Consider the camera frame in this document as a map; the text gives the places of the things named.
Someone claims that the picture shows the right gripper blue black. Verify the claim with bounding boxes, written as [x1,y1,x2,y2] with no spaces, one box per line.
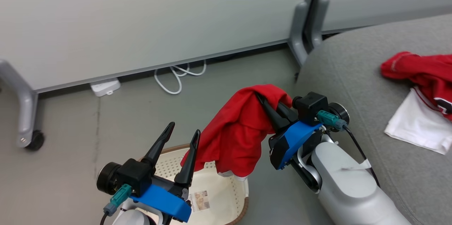
[256,93,323,170]

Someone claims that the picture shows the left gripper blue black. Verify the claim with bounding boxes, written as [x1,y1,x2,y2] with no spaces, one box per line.
[130,122,201,223]

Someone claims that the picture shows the plain red shirt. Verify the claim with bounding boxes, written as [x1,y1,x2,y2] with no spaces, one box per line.
[180,84,294,182]

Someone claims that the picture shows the red and white jersey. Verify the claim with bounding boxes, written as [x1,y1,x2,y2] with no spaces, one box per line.
[380,51,452,156]

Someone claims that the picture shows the grey fabric sofa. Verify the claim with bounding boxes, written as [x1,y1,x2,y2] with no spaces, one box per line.
[294,14,452,225]

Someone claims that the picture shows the printed paper basket label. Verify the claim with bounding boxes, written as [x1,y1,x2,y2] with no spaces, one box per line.
[190,190,211,212]

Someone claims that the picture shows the beige perforated laundry basket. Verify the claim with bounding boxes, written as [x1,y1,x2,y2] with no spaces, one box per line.
[141,143,250,225]

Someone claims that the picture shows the grey curved partition leg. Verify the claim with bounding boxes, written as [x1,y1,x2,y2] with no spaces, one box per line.
[311,0,330,49]
[288,2,310,67]

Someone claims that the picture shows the white power strip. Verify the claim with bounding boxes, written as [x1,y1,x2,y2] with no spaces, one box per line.
[90,78,121,97]

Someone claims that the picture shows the black caster wheel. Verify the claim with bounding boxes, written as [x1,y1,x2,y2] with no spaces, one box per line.
[25,130,46,151]

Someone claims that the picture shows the large white partition panel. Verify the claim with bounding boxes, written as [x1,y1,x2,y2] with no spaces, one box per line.
[0,0,320,93]

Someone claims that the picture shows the grey partition leg with caster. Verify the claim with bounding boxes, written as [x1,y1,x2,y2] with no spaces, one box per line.
[0,59,38,148]

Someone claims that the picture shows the right teal plug black cable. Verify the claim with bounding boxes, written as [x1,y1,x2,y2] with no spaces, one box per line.
[317,110,381,187]

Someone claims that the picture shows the teal plug black cable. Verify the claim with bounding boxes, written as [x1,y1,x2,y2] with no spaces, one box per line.
[100,184,133,225]
[317,110,381,187]

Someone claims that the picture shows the left teal plug black cable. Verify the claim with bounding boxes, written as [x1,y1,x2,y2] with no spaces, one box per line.
[100,184,133,225]

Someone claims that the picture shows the coiled white power cable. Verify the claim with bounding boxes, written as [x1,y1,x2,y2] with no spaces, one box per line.
[154,60,207,95]

